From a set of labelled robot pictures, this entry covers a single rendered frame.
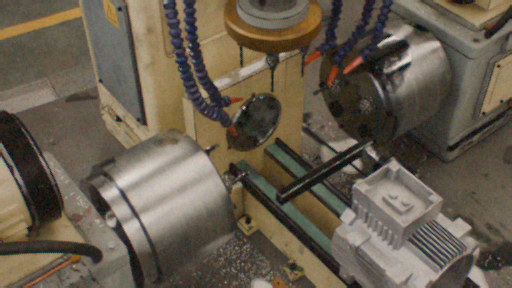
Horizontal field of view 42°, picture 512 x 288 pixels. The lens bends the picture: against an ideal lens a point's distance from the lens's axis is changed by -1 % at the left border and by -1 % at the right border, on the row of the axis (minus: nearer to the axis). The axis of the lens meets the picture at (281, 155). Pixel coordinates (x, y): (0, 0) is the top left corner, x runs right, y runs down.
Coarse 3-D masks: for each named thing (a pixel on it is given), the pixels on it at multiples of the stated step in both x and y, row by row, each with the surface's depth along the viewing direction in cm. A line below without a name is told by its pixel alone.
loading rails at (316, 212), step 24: (240, 168) 150; (264, 168) 159; (288, 168) 150; (312, 168) 149; (264, 192) 144; (312, 192) 146; (336, 192) 144; (264, 216) 147; (288, 216) 139; (312, 216) 151; (336, 216) 142; (288, 240) 143; (312, 240) 135; (288, 264) 143; (312, 264) 139; (336, 264) 131
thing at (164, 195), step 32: (128, 160) 117; (160, 160) 117; (192, 160) 118; (96, 192) 115; (128, 192) 112; (160, 192) 113; (192, 192) 116; (224, 192) 118; (128, 224) 111; (160, 224) 112; (192, 224) 116; (224, 224) 120; (160, 256) 113; (192, 256) 119
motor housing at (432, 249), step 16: (432, 224) 116; (448, 224) 121; (336, 240) 121; (416, 240) 113; (432, 240) 114; (448, 240) 113; (336, 256) 124; (352, 256) 119; (368, 256) 116; (384, 256) 115; (400, 256) 114; (416, 256) 113; (432, 256) 111; (448, 256) 110; (464, 256) 121; (368, 272) 118; (384, 272) 114; (416, 272) 112; (432, 272) 111; (448, 272) 125; (464, 272) 122
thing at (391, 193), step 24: (384, 168) 119; (360, 192) 116; (384, 192) 119; (408, 192) 119; (432, 192) 115; (360, 216) 119; (384, 216) 113; (408, 216) 115; (432, 216) 116; (384, 240) 116
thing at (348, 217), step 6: (348, 210) 119; (342, 216) 120; (348, 216) 119; (354, 216) 118; (348, 222) 119; (354, 222) 120; (468, 240) 115; (474, 240) 116; (468, 246) 115; (474, 246) 115; (420, 276) 110; (426, 276) 110; (414, 282) 110; (420, 282) 110; (426, 282) 109; (432, 282) 110
